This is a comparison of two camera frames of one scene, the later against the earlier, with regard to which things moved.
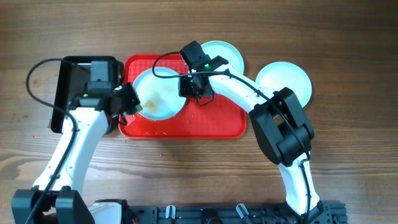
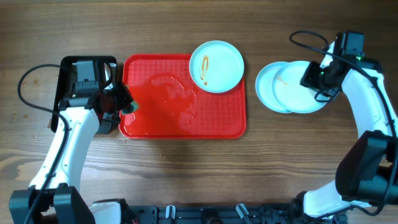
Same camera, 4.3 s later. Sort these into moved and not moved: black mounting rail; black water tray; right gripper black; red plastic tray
Moved: right gripper black
Not moved: black mounting rail; red plastic tray; black water tray
